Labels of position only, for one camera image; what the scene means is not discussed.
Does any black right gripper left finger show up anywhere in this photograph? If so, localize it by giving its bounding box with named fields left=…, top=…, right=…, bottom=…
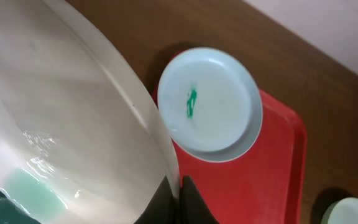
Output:
left=134, top=177, right=177, bottom=224

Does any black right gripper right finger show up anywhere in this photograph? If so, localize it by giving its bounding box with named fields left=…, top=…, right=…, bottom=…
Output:
left=179, top=175, right=219, bottom=224

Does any white plate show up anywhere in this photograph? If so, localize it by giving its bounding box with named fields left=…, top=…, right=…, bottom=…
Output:
left=0, top=1, right=180, bottom=223

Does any pale green plate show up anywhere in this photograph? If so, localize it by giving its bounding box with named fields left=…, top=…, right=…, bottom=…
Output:
left=321, top=197, right=358, bottom=224

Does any red plastic tray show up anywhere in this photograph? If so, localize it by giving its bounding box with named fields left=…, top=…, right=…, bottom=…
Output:
left=150, top=49, right=308, bottom=224

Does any light blue plate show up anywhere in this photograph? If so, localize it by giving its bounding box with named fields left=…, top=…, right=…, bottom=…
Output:
left=157, top=47, right=263, bottom=162

